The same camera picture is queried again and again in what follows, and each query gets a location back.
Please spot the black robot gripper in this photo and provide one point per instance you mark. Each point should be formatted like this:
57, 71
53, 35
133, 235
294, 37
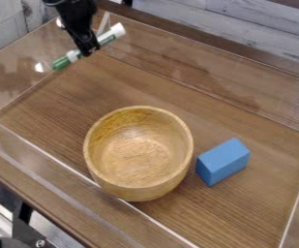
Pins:
77, 14

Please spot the green Expo marker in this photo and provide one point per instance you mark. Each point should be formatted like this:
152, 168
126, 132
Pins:
116, 32

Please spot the blue foam block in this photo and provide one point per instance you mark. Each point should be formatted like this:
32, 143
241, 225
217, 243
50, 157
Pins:
222, 161

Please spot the black table leg bracket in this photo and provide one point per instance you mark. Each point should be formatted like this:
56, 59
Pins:
26, 233

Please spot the brown wooden bowl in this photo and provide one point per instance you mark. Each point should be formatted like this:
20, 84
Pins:
138, 152

